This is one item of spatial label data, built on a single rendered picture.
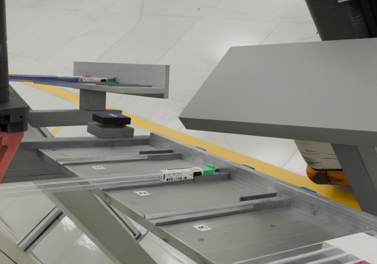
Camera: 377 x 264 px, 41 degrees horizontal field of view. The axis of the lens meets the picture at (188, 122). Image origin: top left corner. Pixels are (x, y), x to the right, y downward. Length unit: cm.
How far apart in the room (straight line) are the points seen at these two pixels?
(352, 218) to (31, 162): 44
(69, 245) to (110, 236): 94
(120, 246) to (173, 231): 66
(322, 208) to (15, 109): 34
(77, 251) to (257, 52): 116
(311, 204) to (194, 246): 19
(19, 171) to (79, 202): 32
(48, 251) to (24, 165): 138
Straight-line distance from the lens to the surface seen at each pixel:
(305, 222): 57
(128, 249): 116
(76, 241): 205
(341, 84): 95
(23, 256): 172
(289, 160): 174
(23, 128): 49
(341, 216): 57
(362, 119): 86
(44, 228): 167
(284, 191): 62
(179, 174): 64
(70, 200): 104
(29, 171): 76
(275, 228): 53
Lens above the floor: 117
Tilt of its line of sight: 33 degrees down
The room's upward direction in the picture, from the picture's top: 34 degrees counter-clockwise
